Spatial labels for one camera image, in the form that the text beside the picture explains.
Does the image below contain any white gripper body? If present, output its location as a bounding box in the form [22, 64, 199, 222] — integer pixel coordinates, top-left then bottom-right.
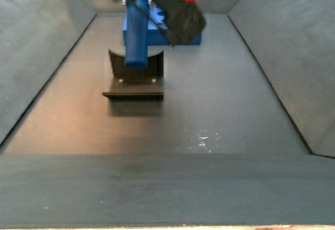
[102, 0, 208, 47]

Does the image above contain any blue cylinder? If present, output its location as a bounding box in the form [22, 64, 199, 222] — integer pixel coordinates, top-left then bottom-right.
[124, 0, 149, 69]

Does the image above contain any blue peg hole block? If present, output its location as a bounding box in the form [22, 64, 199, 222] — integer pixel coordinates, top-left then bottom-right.
[122, 0, 203, 46]

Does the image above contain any black curved cradle stand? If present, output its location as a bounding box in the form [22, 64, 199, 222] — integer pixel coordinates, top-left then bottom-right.
[101, 51, 164, 100]

